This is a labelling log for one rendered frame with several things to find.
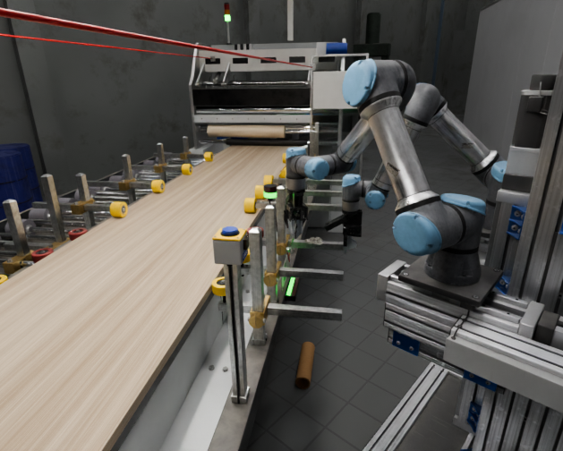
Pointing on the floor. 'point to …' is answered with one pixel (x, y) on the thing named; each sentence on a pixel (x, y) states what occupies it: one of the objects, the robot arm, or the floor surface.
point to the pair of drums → (6, 180)
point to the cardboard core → (305, 365)
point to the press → (373, 39)
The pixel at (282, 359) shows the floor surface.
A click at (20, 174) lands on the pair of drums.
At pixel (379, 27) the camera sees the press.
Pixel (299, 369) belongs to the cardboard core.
